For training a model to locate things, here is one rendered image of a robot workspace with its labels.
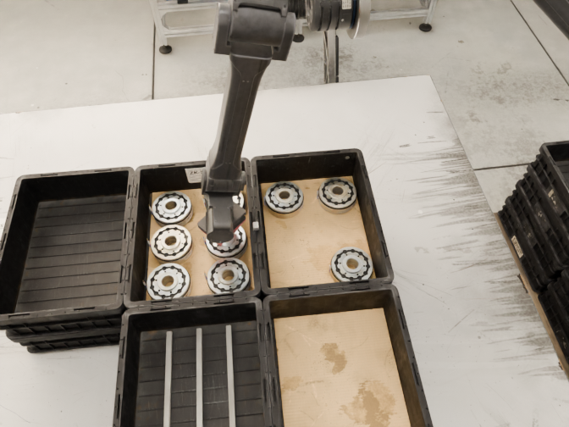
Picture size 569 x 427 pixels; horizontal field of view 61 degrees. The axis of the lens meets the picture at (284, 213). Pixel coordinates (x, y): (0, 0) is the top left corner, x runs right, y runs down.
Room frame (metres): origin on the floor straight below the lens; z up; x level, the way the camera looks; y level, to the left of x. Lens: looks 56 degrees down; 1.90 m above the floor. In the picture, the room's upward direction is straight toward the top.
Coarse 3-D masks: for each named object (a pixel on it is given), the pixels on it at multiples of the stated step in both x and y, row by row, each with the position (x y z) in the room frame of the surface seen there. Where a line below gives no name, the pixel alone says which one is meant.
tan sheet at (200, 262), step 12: (156, 192) 0.78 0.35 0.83; (192, 192) 0.78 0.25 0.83; (240, 192) 0.78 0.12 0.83; (192, 204) 0.74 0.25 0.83; (192, 216) 0.71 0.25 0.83; (156, 228) 0.67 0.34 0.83; (192, 228) 0.67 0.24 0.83; (192, 252) 0.59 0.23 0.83; (204, 252) 0.59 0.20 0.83; (156, 264) 0.56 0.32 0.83; (180, 264) 0.56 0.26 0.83; (192, 264) 0.56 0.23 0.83; (204, 264) 0.56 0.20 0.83; (192, 276) 0.53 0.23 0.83; (204, 276) 0.53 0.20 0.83; (228, 276) 0.53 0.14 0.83; (252, 276) 0.53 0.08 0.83; (192, 288) 0.50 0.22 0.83; (204, 288) 0.50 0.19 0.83; (252, 288) 0.50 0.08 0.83
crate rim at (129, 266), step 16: (256, 240) 0.57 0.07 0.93; (128, 256) 0.53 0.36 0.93; (256, 256) 0.53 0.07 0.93; (128, 272) 0.49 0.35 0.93; (256, 272) 0.49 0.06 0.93; (128, 288) 0.45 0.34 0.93; (256, 288) 0.45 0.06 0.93; (128, 304) 0.41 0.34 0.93; (144, 304) 0.41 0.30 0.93; (160, 304) 0.41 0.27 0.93
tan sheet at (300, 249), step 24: (264, 192) 0.78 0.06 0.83; (312, 192) 0.78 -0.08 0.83; (264, 216) 0.71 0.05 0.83; (312, 216) 0.71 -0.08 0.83; (336, 216) 0.71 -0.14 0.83; (360, 216) 0.71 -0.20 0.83; (288, 240) 0.63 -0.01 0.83; (312, 240) 0.63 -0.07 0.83; (336, 240) 0.63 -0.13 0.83; (360, 240) 0.63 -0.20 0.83; (288, 264) 0.56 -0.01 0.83; (312, 264) 0.56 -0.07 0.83
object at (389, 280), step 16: (256, 160) 0.82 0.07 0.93; (256, 176) 0.76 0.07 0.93; (368, 176) 0.76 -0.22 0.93; (256, 192) 0.71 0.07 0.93; (368, 192) 0.71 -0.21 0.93; (256, 208) 0.66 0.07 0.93; (384, 240) 0.57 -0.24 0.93; (384, 256) 0.53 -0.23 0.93; (272, 288) 0.45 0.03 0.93; (288, 288) 0.45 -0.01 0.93; (304, 288) 0.45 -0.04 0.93; (320, 288) 0.45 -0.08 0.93; (336, 288) 0.45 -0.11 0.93
